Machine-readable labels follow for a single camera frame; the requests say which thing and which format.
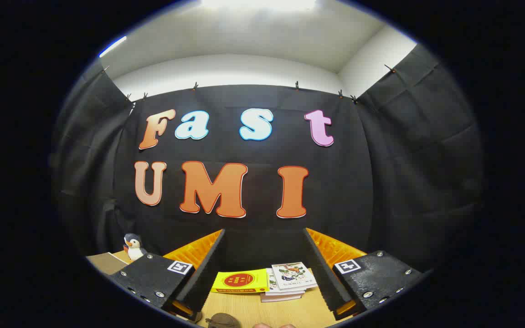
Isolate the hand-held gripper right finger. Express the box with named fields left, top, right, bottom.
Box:
left=302, top=227, right=423, bottom=321

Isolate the brown fuzzy shoe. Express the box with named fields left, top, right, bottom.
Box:
left=205, top=313, right=241, bottom=328

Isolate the plain white book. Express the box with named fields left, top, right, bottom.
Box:
left=262, top=268, right=311, bottom=297

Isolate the yellow book with red circle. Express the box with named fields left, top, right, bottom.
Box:
left=211, top=268, right=270, bottom=294

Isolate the brown book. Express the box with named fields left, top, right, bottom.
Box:
left=260, top=294, right=304, bottom=303

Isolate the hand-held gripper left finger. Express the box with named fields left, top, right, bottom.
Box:
left=109, top=229, right=226, bottom=322

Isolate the penguin plush toy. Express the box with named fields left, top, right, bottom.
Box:
left=123, top=233, right=148, bottom=262

